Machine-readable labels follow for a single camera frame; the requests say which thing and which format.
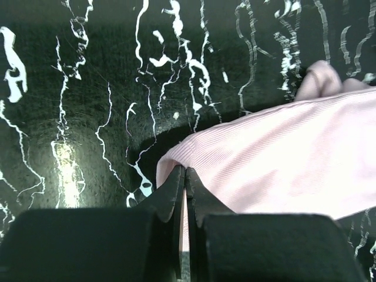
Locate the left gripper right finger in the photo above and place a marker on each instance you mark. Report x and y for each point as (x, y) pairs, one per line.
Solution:
(229, 246)

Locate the pink tank top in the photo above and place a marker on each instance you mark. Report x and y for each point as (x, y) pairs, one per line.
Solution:
(313, 155)

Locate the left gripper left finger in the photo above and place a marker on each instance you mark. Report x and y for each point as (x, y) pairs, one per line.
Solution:
(141, 243)

